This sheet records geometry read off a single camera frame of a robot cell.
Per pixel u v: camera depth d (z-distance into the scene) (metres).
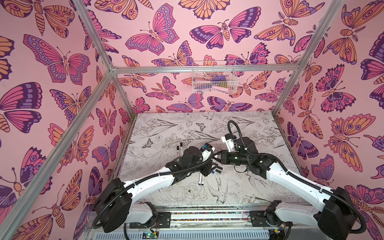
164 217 0.75
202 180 0.86
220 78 0.95
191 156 0.60
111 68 0.92
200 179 0.86
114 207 0.41
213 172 0.90
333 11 0.70
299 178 0.47
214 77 0.96
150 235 0.72
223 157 0.70
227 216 0.76
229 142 0.71
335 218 0.39
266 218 0.66
